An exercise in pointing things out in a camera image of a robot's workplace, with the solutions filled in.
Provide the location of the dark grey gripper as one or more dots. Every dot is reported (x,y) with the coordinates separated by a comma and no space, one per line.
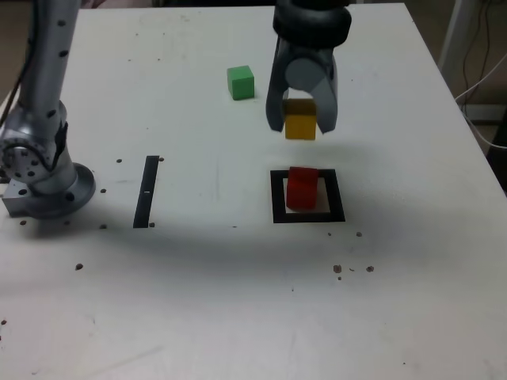
(311,52)

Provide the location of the yellow cube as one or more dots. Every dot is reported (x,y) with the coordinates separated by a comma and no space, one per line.
(300,126)

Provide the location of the green cube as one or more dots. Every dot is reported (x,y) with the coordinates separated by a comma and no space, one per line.
(241,84)

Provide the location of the red cube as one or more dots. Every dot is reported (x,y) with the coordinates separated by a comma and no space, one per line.
(302,190)

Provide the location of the black tape square outline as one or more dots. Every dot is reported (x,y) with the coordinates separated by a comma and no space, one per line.
(336,198)

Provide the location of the black tape strip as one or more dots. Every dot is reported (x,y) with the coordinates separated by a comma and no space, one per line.
(144,198)

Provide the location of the white metal post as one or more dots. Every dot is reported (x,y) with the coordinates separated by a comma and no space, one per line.
(455,31)

